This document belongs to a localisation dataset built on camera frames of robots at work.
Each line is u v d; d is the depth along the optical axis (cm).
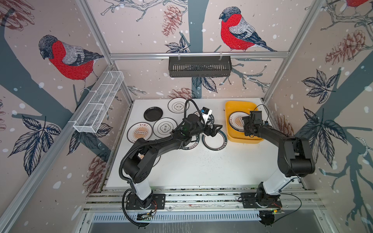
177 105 118
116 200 75
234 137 92
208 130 73
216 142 95
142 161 46
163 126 105
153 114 111
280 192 60
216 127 73
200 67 105
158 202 73
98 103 78
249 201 73
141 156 52
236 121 104
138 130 103
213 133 74
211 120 109
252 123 76
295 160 48
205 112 73
